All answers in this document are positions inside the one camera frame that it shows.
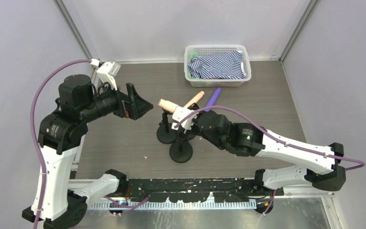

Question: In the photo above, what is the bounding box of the black stand left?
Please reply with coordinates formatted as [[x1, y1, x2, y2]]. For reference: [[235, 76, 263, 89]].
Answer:
[[156, 109, 177, 144]]

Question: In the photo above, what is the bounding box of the black stand middle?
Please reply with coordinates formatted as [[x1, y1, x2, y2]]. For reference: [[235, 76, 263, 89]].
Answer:
[[183, 127, 198, 141]]

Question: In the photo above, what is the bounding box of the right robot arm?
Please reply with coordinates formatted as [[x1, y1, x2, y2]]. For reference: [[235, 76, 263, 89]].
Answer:
[[192, 111, 346, 191]]

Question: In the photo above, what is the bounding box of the peach microphone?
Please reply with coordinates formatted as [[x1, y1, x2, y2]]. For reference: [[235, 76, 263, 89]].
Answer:
[[158, 99, 178, 113], [184, 91, 205, 108]]

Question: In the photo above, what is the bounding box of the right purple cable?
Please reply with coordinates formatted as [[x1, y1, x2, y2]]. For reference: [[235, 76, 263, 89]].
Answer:
[[174, 105, 366, 171]]

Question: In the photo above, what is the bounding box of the green cloth item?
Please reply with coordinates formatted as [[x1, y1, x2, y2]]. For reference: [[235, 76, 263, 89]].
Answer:
[[189, 51, 199, 61]]

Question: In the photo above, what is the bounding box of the black stand front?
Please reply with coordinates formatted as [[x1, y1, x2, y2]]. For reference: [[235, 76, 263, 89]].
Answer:
[[169, 133, 193, 163]]

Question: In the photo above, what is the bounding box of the blue striped cloth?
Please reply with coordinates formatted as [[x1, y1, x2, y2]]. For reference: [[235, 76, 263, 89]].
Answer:
[[187, 51, 246, 80]]

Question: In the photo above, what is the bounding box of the purple microphone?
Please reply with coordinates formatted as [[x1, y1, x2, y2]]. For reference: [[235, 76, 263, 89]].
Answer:
[[206, 87, 222, 107]]

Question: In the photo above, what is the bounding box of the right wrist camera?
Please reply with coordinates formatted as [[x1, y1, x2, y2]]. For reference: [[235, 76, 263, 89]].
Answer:
[[171, 106, 197, 130]]

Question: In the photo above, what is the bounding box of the white plastic basket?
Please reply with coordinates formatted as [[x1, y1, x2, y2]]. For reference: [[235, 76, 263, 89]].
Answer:
[[184, 44, 252, 87]]

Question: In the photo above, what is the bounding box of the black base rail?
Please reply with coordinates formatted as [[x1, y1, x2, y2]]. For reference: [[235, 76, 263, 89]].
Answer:
[[69, 177, 329, 211]]

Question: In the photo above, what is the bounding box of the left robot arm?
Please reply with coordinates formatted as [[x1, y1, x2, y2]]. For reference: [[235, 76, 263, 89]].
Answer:
[[22, 74, 153, 229]]

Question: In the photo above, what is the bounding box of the black stand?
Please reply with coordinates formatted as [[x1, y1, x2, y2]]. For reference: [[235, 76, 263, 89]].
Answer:
[[169, 133, 193, 163], [156, 109, 177, 144], [183, 127, 198, 141]]

